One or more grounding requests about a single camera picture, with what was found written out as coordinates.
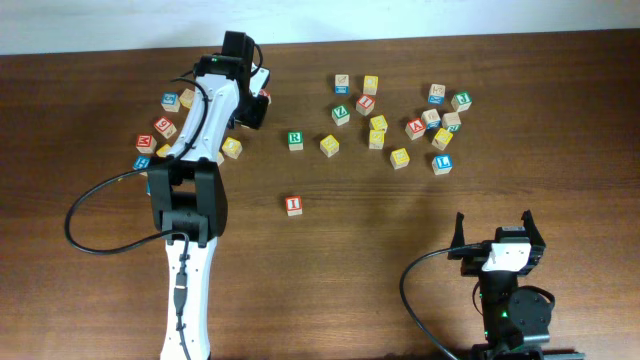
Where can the yellow slash block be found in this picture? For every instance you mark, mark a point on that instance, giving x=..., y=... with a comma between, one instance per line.
x=442, y=138

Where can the red i block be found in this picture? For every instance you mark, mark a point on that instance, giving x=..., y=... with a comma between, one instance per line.
x=293, y=205
x=365, y=104

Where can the blue 5 block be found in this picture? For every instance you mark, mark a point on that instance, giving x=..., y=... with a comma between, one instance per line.
x=170, y=102

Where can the blue block middle right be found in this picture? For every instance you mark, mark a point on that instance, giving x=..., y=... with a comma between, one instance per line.
x=431, y=118

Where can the plain yellow-side block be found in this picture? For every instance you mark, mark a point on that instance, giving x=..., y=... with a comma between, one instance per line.
x=187, y=98

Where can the blue H block far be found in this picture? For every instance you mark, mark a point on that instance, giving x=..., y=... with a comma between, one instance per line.
x=140, y=164

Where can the yellow O block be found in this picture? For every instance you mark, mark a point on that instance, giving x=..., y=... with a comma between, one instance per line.
x=232, y=147

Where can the yellow block upper pair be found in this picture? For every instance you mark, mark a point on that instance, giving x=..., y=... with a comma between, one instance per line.
x=378, y=123

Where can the blue L block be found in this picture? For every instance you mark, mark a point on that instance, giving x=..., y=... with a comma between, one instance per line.
x=442, y=164

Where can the red M block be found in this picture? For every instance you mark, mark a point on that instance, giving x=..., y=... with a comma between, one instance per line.
x=145, y=144

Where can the yellow block beside H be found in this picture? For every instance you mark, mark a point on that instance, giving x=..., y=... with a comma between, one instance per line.
x=163, y=151

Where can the yellow G block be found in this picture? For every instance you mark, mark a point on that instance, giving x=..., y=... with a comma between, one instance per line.
x=220, y=159

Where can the yellow E block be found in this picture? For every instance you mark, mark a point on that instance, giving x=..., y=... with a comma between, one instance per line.
x=399, y=158

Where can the yellow block pair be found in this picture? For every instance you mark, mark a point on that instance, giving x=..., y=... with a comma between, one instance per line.
x=378, y=123
x=376, y=139

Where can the green-side R block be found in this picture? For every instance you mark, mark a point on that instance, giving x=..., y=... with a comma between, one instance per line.
x=451, y=121

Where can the blue-side block top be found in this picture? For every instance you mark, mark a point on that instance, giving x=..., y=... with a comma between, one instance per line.
x=341, y=84

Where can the red A block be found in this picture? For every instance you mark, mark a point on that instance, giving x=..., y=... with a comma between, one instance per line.
x=415, y=128

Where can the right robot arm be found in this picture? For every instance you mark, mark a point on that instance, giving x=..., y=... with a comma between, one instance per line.
x=516, y=318

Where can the red 6 block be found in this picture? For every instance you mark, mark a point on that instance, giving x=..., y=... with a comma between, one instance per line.
x=165, y=127

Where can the red C block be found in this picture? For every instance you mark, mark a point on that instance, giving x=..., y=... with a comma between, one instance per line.
x=265, y=94

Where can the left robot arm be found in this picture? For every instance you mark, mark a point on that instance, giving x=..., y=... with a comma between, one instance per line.
x=188, y=200

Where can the green J block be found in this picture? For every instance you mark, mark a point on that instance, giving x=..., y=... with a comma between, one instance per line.
x=461, y=101

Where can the yellow block lower pair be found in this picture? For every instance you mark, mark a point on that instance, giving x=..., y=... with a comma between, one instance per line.
x=376, y=139

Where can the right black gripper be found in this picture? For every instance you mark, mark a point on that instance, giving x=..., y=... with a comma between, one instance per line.
x=537, y=248

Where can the green R block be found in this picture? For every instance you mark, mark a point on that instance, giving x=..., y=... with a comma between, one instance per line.
x=295, y=141

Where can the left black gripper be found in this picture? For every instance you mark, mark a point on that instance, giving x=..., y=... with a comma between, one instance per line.
x=256, y=118

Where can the blue X block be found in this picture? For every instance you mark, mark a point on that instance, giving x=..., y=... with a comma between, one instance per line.
x=436, y=94

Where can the green Z block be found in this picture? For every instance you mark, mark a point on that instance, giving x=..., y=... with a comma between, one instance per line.
x=340, y=115

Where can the yellow block centre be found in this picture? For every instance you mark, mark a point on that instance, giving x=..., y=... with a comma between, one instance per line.
x=329, y=146

